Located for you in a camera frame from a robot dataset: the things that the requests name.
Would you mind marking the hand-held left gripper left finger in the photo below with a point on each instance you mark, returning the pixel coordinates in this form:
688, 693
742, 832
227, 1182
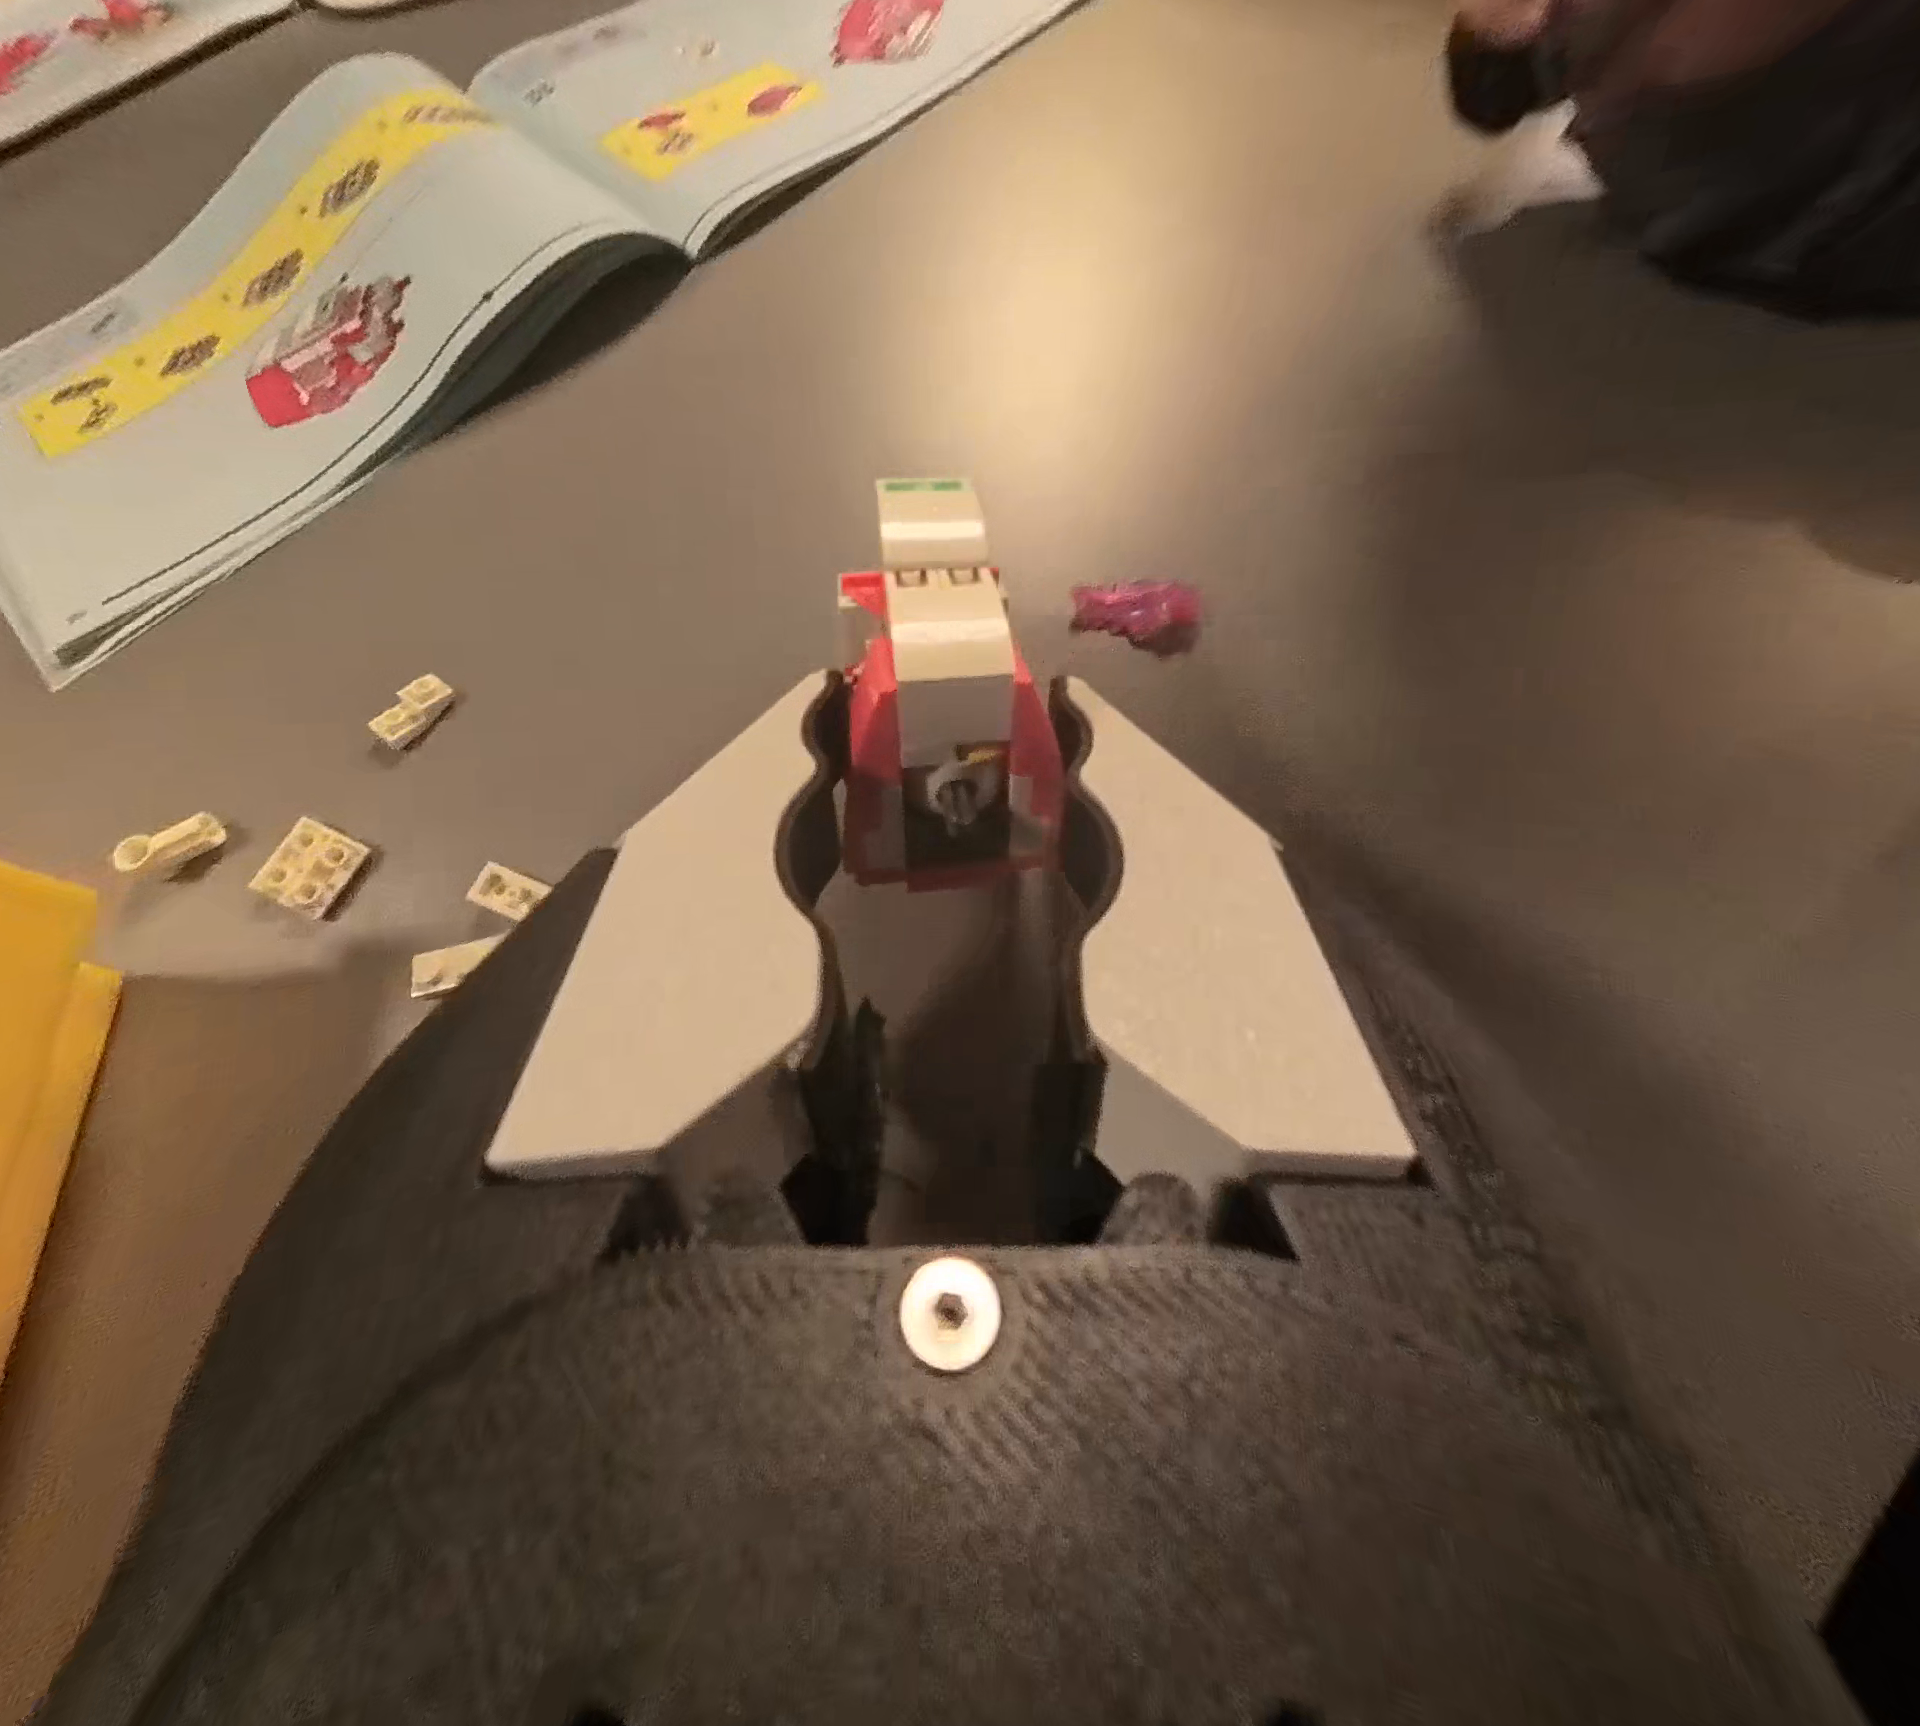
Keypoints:
682, 946

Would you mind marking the red and white toy brick model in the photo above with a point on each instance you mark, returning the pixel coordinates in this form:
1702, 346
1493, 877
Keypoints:
945, 661

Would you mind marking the cream square toy brick plate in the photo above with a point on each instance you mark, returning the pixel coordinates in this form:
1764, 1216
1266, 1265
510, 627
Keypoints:
311, 865

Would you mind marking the open instruction booklet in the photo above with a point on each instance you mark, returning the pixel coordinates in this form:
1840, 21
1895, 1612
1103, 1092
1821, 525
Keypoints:
451, 256

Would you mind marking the yellow paper sheet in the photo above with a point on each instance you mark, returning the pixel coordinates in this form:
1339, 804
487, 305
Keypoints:
44, 1067

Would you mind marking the closed instruction booklet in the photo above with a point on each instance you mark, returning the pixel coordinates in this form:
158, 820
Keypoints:
104, 30

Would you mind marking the magenta toy brick piece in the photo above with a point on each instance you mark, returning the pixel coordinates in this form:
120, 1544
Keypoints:
1137, 613

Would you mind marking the small cream toy brick plate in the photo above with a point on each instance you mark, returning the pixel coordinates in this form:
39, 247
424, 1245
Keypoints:
451, 964
506, 889

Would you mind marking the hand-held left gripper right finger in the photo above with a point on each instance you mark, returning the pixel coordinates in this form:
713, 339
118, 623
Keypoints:
1214, 977

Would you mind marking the cream corner toy brick plate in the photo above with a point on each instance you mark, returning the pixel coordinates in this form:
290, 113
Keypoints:
412, 709

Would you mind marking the cream round-ended toy brick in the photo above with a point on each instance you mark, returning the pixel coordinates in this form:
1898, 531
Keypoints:
168, 844

